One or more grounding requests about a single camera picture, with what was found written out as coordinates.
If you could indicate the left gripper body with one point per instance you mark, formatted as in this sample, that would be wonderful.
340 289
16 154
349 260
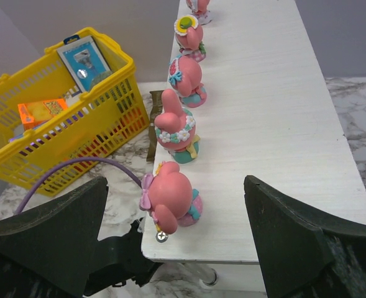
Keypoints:
118 259

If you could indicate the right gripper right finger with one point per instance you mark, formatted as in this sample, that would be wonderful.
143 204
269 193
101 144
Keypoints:
303 251

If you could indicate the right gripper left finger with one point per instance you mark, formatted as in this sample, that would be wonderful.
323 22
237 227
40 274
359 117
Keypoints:
46 251

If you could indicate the pink bear toy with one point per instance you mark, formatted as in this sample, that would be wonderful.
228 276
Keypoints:
169 198

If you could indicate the pink mushroom toy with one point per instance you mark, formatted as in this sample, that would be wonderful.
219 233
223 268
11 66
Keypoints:
175 129

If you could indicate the pink toy blue bow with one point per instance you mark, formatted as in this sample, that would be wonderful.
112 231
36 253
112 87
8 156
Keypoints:
184 76

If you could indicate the pink toy yellow top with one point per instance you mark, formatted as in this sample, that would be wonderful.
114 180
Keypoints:
189 37

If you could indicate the pink white bunny toy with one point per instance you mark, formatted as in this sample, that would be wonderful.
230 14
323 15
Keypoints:
199 8

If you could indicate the white metal shelf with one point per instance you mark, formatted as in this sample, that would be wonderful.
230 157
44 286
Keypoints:
268 114

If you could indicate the orange snack box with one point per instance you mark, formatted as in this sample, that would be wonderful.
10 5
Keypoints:
33 114

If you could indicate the yellow plastic basket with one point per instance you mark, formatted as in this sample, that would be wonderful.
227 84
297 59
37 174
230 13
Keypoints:
95 124

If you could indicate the green round melon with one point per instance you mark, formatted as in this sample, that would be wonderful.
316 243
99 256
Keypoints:
101 77

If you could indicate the blue razor package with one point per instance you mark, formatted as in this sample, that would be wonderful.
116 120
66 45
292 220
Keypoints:
84 61

